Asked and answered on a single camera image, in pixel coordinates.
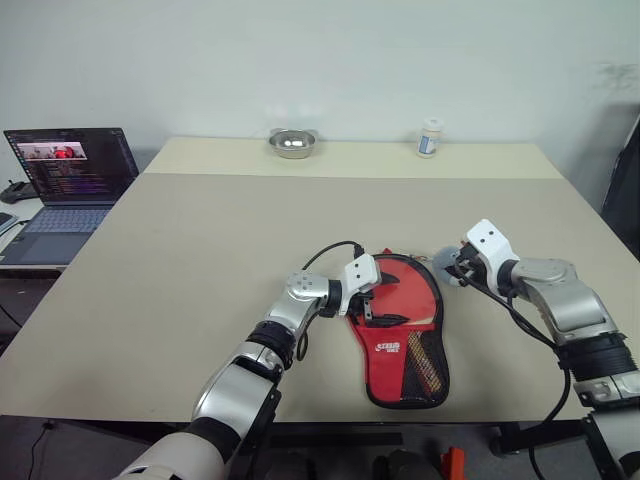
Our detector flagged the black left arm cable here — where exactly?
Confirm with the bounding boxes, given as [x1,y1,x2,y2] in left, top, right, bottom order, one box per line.
[294,241,365,362]

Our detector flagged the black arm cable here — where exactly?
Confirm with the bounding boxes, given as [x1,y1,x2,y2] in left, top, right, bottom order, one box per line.
[462,277,574,480]
[294,241,365,362]

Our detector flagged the open grey laptop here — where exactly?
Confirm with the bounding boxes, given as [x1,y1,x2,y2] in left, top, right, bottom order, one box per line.
[0,127,140,266]

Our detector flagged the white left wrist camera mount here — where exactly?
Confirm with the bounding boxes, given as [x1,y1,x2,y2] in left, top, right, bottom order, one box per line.
[341,253,382,317]

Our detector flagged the stainless steel bowl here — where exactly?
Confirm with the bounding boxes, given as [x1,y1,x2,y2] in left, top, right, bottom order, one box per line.
[267,128,321,160]

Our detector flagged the black red paddle case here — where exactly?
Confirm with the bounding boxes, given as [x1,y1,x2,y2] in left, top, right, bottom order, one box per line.
[344,252,451,409]

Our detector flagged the black panel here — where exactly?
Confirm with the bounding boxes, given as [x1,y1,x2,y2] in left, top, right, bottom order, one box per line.
[599,114,640,261]

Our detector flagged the black handheld controller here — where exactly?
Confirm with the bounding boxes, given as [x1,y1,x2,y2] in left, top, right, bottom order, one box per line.
[0,180,39,204]

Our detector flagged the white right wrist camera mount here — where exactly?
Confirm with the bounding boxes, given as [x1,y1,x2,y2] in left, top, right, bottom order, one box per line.
[465,218,521,296]

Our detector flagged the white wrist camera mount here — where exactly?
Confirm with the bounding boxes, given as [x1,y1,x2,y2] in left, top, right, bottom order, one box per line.
[341,253,382,317]
[465,218,521,296]

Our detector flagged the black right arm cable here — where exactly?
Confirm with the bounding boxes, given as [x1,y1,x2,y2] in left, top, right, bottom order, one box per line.
[462,277,574,480]

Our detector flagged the grey plush ball keychain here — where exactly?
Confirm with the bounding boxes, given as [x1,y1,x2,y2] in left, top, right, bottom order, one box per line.
[432,244,464,288]

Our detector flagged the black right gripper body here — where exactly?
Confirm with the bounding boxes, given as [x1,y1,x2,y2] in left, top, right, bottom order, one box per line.
[453,243,490,290]

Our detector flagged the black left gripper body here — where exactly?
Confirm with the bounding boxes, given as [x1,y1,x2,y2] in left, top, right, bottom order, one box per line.
[348,284,385,321]

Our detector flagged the red black object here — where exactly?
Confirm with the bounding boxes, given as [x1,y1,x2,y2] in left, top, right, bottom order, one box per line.
[372,255,444,399]

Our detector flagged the red plastic object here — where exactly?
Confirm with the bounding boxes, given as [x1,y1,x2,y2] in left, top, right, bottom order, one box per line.
[442,446,464,480]

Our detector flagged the white plastic bottle blue label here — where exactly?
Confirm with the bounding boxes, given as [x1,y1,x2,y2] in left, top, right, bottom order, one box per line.
[416,117,446,160]

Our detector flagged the black table frame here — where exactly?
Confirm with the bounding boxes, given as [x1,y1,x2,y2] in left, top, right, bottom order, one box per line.
[269,422,594,456]

